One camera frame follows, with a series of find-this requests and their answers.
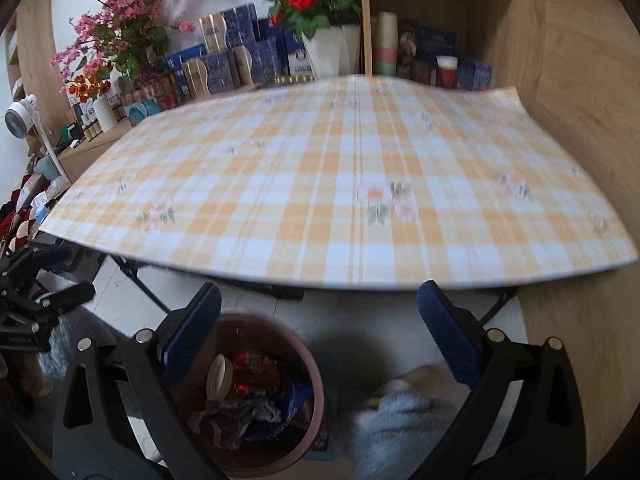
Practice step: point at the row of small dark bottles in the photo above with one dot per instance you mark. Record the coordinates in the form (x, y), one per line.
(89, 130)

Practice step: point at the red paper cup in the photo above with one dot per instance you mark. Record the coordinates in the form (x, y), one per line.
(446, 75)

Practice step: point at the row of red boxes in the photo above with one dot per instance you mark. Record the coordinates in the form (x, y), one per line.
(155, 89)

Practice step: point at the stack of blue gift boxes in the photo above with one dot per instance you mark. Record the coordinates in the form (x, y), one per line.
(225, 67)

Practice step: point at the orange flowers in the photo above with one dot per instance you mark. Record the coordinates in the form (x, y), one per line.
(85, 87)

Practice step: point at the purple pack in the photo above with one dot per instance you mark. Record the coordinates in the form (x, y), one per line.
(475, 74)

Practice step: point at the person's grey fleece clothing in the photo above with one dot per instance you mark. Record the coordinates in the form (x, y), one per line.
(400, 420)

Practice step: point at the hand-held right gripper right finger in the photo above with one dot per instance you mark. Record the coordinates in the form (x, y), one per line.
(447, 335)

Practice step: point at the pink blossom plant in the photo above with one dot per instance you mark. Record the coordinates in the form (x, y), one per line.
(120, 0)

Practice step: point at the white flower pot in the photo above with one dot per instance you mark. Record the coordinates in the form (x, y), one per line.
(325, 52)

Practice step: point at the grey plastic bag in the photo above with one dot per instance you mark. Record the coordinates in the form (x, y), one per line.
(235, 417)

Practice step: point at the yellow checked tablecloth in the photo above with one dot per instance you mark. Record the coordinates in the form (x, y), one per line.
(325, 185)

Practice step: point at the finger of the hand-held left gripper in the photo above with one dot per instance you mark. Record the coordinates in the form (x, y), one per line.
(45, 257)
(70, 297)

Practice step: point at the black folding table frame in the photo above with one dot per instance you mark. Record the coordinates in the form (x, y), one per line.
(270, 291)

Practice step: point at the teal pack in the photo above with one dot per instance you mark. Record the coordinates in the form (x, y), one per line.
(145, 112)

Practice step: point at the blue carton box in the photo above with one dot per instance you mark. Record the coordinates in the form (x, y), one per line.
(295, 405)

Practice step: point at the brown round waste bin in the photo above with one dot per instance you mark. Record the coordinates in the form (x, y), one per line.
(280, 340)

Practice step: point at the dark blue printed box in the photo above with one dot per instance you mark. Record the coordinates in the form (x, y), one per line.
(435, 37)

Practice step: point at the white desk fan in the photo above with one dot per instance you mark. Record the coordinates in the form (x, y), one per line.
(20, 117)

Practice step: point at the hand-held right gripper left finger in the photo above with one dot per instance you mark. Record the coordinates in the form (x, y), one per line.
(192, 330)

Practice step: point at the stack of paper cups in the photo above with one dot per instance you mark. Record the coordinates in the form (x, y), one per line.
(386, 40)

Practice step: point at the blue white milk carton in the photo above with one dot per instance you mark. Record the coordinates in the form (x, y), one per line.
(300, 57)

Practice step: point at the pile of snack packets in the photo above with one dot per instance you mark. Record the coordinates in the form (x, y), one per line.
(30, 205)

